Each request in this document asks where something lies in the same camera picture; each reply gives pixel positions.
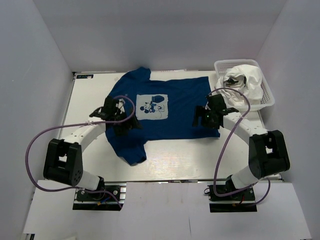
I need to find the white t shirt black print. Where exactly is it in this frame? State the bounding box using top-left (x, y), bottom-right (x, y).
top-left (214, 73), bottom-right (247, 107)

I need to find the blue mickey t shirt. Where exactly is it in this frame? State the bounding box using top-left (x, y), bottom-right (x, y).
top-left (105, 67), bottom-right (220, 166)

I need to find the white t shirt red print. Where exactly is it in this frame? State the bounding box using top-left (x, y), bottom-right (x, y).
top-left (222, 64), bottom-right (263, 105)

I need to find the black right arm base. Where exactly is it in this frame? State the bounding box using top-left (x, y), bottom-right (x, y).
top-left (203, 185), bottom-right (257, 213)

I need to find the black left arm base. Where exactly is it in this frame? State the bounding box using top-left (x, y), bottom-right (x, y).
top-left (72, 183), bottom-right (127, 212)

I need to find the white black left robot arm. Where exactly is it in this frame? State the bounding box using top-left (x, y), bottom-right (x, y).
top-left (43, 95), bottom-right (141, 194)

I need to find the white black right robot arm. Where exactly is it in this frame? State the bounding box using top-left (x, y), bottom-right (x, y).
top-left (192, 94), bottom-right (290, 197)

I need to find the blue label sticker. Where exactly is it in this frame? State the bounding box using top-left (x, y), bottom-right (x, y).
top-left (76, 74), bottom-right (94, 79)

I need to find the white plastic basket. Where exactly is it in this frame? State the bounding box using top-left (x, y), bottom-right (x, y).
top-left (214, 59), bottom-right (275, 112)

